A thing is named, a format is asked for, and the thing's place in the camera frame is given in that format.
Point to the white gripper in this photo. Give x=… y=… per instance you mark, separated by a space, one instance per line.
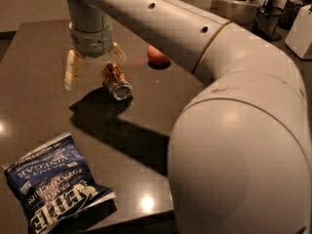
x=91 y=43

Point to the orange soda can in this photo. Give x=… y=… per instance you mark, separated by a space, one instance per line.
x=114 y=79

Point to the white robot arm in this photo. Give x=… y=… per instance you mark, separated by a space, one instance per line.
x=239 y=158

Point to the red apple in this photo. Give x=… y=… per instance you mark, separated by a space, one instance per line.
x=156 y=57

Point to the blue potato chip bag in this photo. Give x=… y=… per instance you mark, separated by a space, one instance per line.
x=53 y=183

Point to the steel snack dispenser base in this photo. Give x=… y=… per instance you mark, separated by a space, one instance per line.
x=242 y=13

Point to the black mesh cup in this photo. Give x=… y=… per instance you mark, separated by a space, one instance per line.
x=266 y=21
x=290 y=12

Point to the white napkin holder box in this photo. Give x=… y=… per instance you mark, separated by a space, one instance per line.
x=299 y=39

